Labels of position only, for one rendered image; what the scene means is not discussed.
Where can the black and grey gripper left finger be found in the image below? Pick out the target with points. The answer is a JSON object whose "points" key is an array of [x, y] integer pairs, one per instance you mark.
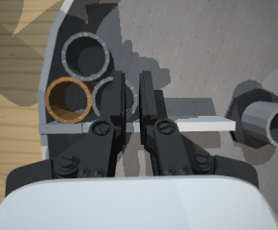
{"points": [[94, 155]]}

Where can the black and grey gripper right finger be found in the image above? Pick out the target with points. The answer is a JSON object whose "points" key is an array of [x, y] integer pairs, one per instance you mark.
{"points": [[171, 152]]}

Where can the dark grey metal bushing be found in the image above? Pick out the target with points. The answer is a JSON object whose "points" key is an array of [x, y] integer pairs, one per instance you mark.
{"points": [[96, 96], [256, 121], [71, 52]]}

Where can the bronze bushing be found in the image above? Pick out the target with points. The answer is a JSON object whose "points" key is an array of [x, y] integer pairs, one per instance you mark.
{"points": [[56, 106]]}

